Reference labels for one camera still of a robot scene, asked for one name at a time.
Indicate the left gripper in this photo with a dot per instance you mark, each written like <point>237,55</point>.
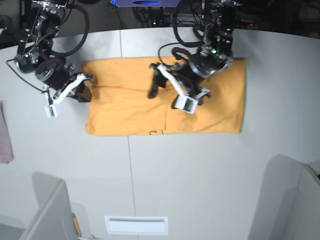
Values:
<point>192,73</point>

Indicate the grey bin left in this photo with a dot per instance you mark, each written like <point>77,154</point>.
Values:
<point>54,219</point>

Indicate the orange T-shirt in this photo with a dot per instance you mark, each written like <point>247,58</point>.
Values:
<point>120,105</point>

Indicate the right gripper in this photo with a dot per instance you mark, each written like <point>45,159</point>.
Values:
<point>54,72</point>

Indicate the black power strip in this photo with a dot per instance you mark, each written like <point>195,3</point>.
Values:
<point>241,23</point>

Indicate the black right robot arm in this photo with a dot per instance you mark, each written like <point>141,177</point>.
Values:
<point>35,54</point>

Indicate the grey bin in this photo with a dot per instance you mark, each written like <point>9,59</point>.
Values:
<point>305,220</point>
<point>54,219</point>

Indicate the orange pencil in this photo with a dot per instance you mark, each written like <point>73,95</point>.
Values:
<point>76,224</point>

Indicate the pink folded cloth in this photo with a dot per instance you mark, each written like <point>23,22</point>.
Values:
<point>6,151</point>

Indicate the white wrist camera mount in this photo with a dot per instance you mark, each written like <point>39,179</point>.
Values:
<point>54,106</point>
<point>185,101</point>

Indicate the grey bin right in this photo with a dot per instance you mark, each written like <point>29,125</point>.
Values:
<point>305,220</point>

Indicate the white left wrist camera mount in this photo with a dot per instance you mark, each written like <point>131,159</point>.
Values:
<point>185,101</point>

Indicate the purple box with blue oval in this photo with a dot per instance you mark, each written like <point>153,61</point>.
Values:
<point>145,3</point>

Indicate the white label plate on table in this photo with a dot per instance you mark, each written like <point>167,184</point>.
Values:
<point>129,225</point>

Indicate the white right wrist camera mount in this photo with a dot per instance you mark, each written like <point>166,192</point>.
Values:
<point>54,106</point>

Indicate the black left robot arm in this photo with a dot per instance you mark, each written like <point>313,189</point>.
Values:
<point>214,33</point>

